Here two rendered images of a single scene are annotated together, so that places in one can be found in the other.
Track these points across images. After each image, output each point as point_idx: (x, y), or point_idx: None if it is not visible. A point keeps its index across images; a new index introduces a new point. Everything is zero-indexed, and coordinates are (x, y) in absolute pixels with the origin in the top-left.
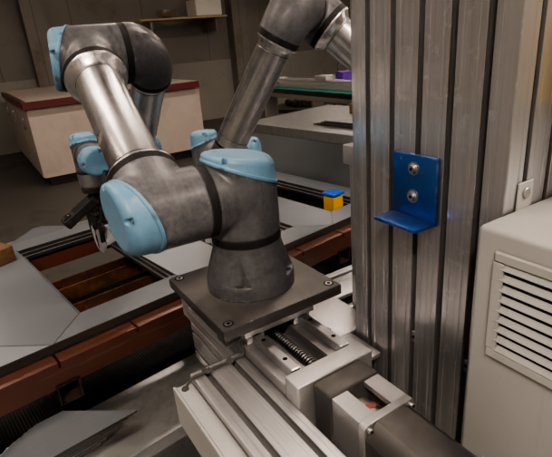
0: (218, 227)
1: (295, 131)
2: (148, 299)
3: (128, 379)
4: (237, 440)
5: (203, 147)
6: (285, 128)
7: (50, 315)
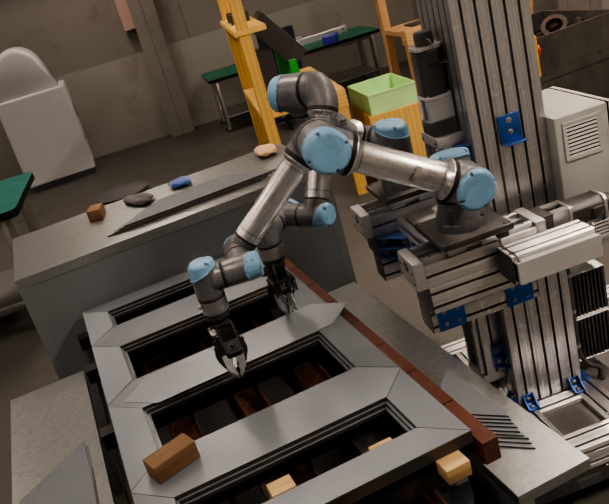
0: None
1: (112, 247)
2: (356, 335)
3: (343, 446)
4: (560, 243)
5: (274, 221)
6: (95, 251)
7: (348, 382)
